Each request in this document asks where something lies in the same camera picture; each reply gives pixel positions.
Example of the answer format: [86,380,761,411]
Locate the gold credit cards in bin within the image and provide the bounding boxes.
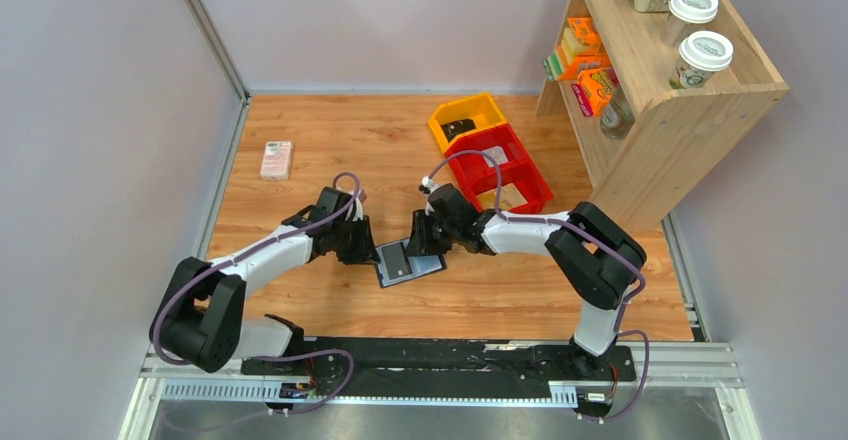
[477,183,528,211]

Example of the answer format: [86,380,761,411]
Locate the paper cup white lid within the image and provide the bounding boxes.
[669,30,734,89]
[660,0,719,47]

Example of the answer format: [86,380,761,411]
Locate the grey card in bin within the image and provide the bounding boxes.
[481,145,510,168]

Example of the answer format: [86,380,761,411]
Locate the yellow plastic bin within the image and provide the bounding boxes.
[427,92,508,153]

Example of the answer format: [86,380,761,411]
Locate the wooden shelf unit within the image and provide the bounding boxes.
[536,0,790,234]

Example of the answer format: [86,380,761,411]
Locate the red plastic bin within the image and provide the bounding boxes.
[460,160,554,214]
[445,123,532,188]

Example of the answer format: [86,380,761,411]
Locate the navy blue card holder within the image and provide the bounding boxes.
[375,239,447,289]

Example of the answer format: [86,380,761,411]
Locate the paper cup white lid rear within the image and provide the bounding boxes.
[660,0,719,47]

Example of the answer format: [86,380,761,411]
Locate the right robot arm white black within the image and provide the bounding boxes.
[405,184,647,357]

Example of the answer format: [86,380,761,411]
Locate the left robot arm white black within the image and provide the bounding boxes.
[149,187,379,373]

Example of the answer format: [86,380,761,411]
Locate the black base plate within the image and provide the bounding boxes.
[240,337,640,401]

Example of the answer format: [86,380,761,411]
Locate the green orange boxes on shelf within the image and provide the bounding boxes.
[543,17,611,81]

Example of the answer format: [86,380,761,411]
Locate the aluminium rail frame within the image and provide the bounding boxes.
[119,337,762,439]

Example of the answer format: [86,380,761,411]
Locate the paper cup white lid front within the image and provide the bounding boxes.
[669,30,734,89]

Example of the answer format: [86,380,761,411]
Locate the grey VIP credit card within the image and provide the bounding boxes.
[380,241,411,285]

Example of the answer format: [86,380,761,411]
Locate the red plastic bin front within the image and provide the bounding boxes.
[460,160,554,214]

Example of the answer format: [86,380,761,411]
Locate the white red small box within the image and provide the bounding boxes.
[259,141,293,181]

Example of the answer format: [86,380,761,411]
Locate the orange snack box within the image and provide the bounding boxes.
[571,67,619,117]

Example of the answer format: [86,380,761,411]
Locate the glass bottle on shelf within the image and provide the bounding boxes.
[600,86,635,139]

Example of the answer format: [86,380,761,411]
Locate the red plastic bin middle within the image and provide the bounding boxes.
[445,123,532,188]

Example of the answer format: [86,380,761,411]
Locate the black item in yellow bin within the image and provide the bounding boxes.
[441,118,476,144]

